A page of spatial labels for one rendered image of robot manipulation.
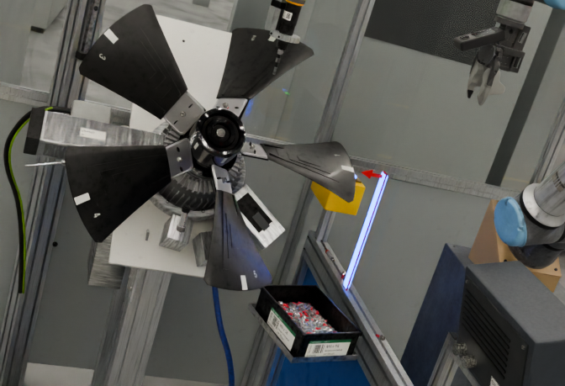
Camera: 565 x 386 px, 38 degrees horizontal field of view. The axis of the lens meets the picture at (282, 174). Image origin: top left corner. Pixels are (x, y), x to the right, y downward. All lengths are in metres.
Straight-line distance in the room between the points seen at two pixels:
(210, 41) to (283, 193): 0.73
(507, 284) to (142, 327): 1.07
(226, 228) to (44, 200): 0.88
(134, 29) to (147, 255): 0.54
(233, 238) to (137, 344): 0.53
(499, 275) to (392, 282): 1.58
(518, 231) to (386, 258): 1.13
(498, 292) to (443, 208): 1.56
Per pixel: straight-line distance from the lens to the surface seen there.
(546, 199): 1.94
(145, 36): 1.95
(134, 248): 2.05
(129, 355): 2.28
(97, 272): 2.35
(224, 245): 1.82
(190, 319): 2.97
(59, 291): 2.89
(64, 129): 1.98
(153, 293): 2.18
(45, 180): 2.54
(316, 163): 1.98
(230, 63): 2.08
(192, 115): 1.93
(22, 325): 2.78
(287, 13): 1.87
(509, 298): 1.47
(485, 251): 2.23
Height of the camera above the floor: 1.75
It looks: 18 degrees down
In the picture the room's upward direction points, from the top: 17 degrees clockwise
